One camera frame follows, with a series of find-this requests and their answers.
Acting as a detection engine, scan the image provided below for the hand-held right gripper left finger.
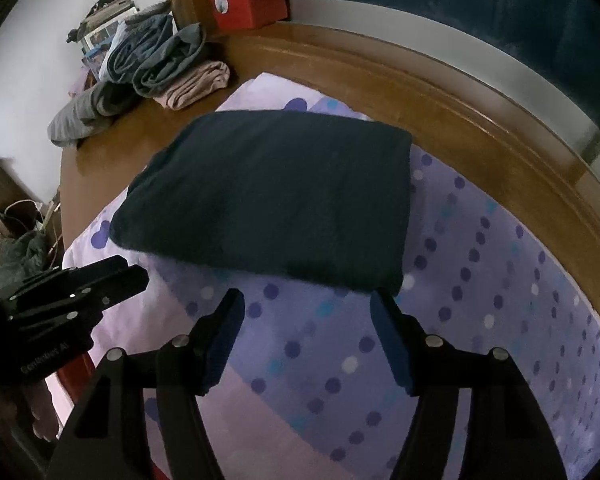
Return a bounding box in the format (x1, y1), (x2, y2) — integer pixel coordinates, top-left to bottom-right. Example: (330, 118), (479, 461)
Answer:
(45, 288), (247, 480)

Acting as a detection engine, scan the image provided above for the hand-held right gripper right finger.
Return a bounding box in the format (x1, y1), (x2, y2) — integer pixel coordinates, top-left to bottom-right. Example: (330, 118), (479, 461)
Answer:
(369, 289), (569, 480)

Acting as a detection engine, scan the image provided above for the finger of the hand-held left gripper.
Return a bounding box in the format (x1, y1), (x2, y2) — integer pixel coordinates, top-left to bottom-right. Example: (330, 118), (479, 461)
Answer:
(0, 255), (132, 307)
(7, 265), (150, 339)

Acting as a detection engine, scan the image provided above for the dark teal garment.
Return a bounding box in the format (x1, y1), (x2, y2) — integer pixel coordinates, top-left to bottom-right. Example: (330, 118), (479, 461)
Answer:
(109, 109), (414, 297)

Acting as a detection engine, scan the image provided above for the person's left hand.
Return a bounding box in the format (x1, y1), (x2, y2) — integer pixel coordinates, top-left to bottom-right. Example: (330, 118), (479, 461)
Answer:
(30, 378), (61, 442)

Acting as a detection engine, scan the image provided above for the grey green clothing heap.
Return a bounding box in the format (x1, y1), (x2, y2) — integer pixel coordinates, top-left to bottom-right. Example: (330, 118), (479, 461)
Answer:
(0, 230), (53, 301)

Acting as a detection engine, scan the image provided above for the purple dotted bed sheet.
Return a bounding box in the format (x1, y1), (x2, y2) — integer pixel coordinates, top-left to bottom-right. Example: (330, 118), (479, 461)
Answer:
(45, 72), (600, 480)

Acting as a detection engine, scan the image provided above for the grey folded cloth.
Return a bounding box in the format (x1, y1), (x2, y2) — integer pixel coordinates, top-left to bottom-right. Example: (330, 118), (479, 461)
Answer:
(47, 80), (142, 147)

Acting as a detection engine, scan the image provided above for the pink folded cloth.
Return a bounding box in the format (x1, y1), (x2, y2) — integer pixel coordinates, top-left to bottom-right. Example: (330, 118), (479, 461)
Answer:
(152, 60), (231, 111)

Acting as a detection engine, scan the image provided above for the pile of framed pictures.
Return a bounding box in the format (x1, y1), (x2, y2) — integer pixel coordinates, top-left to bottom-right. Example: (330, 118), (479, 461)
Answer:
(66, 0), (138, 58)

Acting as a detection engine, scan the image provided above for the wooden window surround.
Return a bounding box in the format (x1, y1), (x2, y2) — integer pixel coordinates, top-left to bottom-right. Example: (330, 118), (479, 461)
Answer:
(57, 0), (600, 356)

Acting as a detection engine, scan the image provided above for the window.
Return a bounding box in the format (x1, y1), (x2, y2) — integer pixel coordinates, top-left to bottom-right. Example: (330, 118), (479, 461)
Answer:
(280, 0), (600, 163)

